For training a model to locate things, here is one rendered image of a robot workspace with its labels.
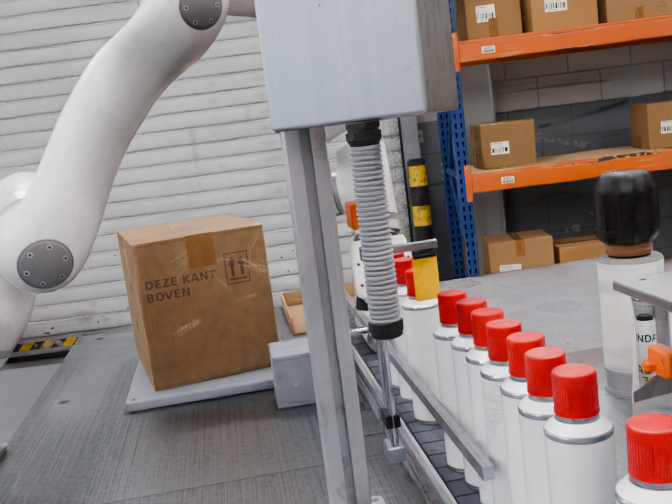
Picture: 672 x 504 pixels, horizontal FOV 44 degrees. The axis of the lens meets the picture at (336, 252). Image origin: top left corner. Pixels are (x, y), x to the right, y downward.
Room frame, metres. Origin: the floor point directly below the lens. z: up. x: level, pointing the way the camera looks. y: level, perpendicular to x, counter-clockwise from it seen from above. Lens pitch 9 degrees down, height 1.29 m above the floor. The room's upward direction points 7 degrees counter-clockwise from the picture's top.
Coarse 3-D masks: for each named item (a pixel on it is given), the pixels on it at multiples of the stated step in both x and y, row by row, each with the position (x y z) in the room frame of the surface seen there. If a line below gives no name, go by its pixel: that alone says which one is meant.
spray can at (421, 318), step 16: (416, 304) 1.04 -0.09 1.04; (432, 304) 1.04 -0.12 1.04; (416, 320) 1.04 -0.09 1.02; (432, 320) 1.04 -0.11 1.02; (416, 336) 1.04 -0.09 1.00; (432, 336) 1.04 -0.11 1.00; (416, 352) 1.04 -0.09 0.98; (432, 352) 1.04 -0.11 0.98; (416, 368) 1.04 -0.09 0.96; (432, 368) 1.04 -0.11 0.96; (432, 384) 1.04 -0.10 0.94; (416, 400) 1.05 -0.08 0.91; (416, 416) 1.05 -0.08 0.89; (432, 416) 1.04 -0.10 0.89
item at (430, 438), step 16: (352, 320) 1.66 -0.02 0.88; (352, 336) 1.53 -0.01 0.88; (368, 352) 1.41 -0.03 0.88; (368, 368) 1.37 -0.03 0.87; (400, 400) 1.14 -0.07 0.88; (400, 416) 1.12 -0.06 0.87; (416, 432) 1.02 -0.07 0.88; (432, 432) 1.01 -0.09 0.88; (432, 448) 0.96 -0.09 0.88; (432, 464) 0.92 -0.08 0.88; (448, 480) 0.87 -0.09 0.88; (464, 480) 0.86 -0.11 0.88; (464, 496) 0.82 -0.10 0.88
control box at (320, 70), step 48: (288, 0) 0.82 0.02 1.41; (336, 0) 0.80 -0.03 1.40; (384, 0) 0.78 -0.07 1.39; (432, 0) 0.80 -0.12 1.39; (288, 48) 0.82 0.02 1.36; (336, 48) 0.80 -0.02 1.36; (384, 48) 0.78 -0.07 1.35; (432, 48) 0.79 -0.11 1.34; (288, 96) 0.83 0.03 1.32; (336, 96) 0.80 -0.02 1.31; (384, 96) 0.78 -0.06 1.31; (432, 96) 0.77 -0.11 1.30
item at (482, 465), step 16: (352, 304) 1.44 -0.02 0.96; (368, 320) 1.31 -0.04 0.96; (400, 368) 1.05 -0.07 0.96; (416, 384) 0.97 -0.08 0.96; (432, 400) 0.90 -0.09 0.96; (448, 416) 0.85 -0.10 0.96; (448, 432) 0.82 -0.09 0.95; (464, 432) 0.80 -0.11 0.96; (464, 448) 0.77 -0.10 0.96; (480, 464) 0.72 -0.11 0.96
